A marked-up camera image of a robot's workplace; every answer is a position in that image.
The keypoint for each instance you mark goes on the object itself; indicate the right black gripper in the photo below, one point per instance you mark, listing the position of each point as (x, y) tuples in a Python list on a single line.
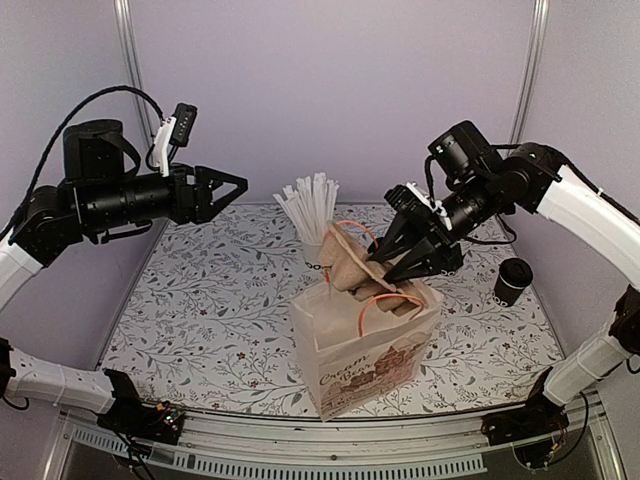
[(439, 248)]

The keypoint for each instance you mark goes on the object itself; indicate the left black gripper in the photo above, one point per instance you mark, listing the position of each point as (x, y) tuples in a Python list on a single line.
[(197, 205)]

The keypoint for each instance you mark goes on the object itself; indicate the brown cardboard cup carrier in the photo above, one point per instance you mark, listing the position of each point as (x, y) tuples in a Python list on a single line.
[(349, 268)]

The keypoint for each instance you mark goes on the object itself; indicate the black paper coffee cup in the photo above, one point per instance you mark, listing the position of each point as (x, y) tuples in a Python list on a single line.
[(505, 294)]

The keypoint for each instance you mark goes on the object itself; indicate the white paper bag orange handles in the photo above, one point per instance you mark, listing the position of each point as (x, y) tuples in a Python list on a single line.
[(351, 352)]

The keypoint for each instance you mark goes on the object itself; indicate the black plastic cup lid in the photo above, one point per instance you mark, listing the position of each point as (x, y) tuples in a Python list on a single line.
[(516, 273)]

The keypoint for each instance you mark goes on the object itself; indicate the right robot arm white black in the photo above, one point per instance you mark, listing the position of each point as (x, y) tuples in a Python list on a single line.
[(541, 180)]

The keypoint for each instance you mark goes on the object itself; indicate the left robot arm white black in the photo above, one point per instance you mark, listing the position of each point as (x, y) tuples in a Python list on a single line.
[(47, 222)]

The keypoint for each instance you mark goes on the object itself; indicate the white cup holding straws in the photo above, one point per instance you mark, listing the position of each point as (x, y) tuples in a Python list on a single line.
[(310, 255)]

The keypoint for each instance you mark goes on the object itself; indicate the bundle of white wrapped straws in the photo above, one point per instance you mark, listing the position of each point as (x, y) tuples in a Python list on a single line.
[(310, 205)]

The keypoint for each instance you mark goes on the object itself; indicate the floral table mat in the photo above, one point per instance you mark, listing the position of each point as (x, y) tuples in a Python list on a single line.
[(207, 325)]

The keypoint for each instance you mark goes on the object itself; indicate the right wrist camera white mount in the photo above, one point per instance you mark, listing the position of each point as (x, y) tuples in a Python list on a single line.
[(410, 199)]

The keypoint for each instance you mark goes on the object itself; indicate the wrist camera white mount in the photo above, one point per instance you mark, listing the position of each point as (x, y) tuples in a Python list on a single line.
[(410, 199), (173, 133)]

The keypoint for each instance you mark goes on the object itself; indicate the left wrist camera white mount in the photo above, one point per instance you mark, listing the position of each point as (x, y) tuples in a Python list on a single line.
[(173, 133)]

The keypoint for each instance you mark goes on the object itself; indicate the left aluminium frame post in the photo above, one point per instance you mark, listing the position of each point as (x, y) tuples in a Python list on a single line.
[(125, 29)]

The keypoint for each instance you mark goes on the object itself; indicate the aluminium frame post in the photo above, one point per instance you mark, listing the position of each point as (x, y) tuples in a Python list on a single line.
[(534, 52), (125, 29)]

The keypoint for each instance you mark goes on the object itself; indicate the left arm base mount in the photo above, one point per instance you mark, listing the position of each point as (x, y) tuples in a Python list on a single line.
[(129, 415)]

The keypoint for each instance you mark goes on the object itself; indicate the aluminium front rail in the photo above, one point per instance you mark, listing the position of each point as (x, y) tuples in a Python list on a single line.
[(216, 445)]

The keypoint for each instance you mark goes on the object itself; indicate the right aluminium frame post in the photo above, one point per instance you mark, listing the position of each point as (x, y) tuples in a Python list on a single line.
[(534, 52)]

